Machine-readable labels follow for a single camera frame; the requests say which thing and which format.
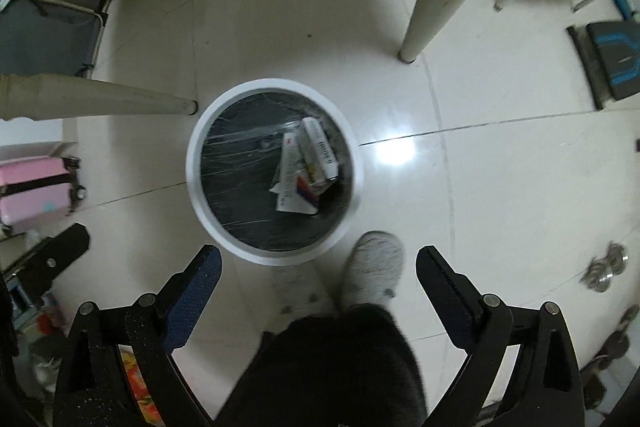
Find metal dumbbell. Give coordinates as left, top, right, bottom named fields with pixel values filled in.
left=580, top=241, right=632, bottom=294

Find grey folding cot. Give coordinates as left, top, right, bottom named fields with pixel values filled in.
left=0, top=0, right=110, bottom=78

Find person's black trouser leg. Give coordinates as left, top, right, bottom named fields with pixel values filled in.
left=214, top=303, right=432, bottom=427

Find white printed carton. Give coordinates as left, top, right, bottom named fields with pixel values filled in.
left=301, top=117, right=337, bottom=182

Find person's grey shoe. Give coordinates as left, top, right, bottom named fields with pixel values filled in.
left=340, top=230, right=405, bottom=309

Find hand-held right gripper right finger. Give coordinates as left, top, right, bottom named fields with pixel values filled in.
left=416, top=245, right=586, bottom=427

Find clear plastic wrapper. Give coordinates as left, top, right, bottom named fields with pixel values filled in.
left=210, top=119, right=303, bottom=158

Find colourful printed packet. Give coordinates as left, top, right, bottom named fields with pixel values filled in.
left=119, top=349, right=162, bottom=424

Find dark shoes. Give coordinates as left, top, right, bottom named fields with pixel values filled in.
left=582, top=304, right=640, bottom=410

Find white bin with black bag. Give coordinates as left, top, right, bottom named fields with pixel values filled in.
left=185, top=78, right=364, bottom=267

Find pink suitcase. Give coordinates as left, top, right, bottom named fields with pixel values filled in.
left=0, top=156, right=87, bottom=229

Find red white blue carton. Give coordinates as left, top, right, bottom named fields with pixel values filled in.
left=269, top=132, right=322, bottom=215

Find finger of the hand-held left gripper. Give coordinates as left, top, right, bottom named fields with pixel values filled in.
left=4, top=223, right=92, bottom=305

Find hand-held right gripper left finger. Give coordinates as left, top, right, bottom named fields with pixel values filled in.
left=52, top=245, right=223, bottom=427

